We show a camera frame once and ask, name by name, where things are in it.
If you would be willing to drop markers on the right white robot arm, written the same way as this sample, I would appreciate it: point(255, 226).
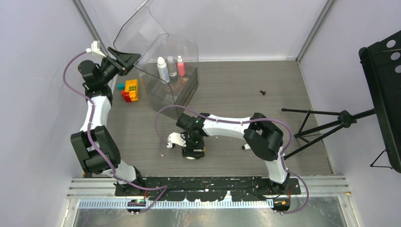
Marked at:
point(262, 137)

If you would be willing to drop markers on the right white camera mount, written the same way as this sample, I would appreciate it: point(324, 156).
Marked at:
point(176, 139)

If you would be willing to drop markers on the small printed cream tube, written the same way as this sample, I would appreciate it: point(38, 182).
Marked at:
point(246, 147)

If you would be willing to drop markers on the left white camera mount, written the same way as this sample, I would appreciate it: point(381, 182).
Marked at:
point(94, 49)

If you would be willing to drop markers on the pink spray bottle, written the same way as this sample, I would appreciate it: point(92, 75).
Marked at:
point(180, 66)

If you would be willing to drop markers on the eyeshadow palette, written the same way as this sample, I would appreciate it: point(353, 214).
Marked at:
point(179, 84)

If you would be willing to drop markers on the black perforated panel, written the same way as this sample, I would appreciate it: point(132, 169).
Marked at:
point(381, 63)

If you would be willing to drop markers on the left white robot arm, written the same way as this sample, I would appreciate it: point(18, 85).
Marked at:
point(94, 146)

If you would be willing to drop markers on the clear small bottle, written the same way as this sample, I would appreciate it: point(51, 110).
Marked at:
point(171, 66)

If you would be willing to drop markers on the clear acrylic drawer organizer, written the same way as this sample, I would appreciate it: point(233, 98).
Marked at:
point(143, 33)

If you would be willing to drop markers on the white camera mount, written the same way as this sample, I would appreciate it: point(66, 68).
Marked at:
point(176, 139)
point(94, 49)

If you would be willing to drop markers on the colourful toy block stack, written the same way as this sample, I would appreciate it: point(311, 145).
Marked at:
point(129, 90)

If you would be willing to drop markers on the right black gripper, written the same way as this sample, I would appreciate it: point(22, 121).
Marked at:
point(188, 151)

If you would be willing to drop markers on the black tripod stand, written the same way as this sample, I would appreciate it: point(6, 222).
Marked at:
point(344, 120)

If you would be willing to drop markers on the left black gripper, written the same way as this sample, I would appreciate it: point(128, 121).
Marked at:
point(124, 62)

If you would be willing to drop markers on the white cylindrical bottle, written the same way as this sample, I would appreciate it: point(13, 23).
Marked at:
point(162, 69)

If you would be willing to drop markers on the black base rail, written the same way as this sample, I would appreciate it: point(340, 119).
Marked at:
point(241, 188)

